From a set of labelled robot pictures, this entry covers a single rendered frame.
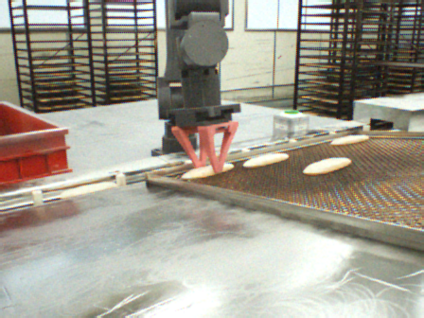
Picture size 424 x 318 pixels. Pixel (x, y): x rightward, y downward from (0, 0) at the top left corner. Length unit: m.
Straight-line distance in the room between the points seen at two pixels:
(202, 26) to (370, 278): 0.37
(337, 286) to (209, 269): 0.09
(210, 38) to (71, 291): 0.36
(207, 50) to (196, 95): 0.09
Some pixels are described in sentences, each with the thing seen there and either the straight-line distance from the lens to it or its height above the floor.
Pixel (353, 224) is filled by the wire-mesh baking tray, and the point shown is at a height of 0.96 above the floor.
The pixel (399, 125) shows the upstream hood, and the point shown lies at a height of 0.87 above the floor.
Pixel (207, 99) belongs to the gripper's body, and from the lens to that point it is 0.61.
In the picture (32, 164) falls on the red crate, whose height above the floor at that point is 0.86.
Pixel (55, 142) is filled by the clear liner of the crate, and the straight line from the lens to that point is 0.88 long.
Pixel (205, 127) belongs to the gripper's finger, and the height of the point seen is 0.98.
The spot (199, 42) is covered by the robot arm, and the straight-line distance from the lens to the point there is 0.54.
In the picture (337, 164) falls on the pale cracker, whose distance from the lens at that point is 0.60.
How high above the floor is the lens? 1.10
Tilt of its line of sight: 17 degrees down
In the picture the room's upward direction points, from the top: straight up
